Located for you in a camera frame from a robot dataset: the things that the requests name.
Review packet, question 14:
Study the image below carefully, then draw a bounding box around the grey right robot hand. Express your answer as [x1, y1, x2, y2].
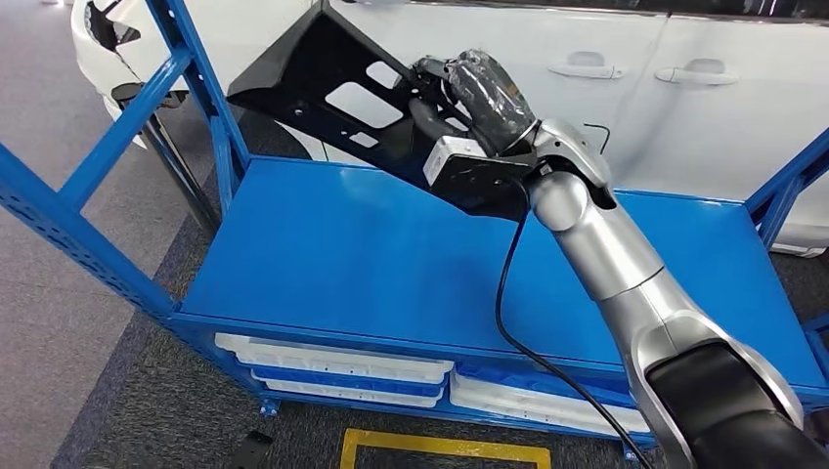
[409, 48, 540, 156]

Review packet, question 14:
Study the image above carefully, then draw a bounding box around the black plastic plate bracket part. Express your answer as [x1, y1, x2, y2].
[226, 0, 494, 218]

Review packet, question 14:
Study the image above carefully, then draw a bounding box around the blue metal shelf rack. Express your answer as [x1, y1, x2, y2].
[0, 0, 829, 454]

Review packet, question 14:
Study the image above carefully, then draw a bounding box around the white car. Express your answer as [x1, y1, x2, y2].
[69, 0, 829, 259]

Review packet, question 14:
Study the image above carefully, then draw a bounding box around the yellow floor tape square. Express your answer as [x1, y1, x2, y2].
[339, 427, 552, 469]

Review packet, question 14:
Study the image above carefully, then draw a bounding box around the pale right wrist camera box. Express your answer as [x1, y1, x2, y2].
[422, 134, 488, 190]

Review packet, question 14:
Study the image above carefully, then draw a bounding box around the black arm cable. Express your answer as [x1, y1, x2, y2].
[495, 122, 657, 469]

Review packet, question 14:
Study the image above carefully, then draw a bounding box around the chrome stanchion post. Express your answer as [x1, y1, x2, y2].
[110, 82, 222, 235]

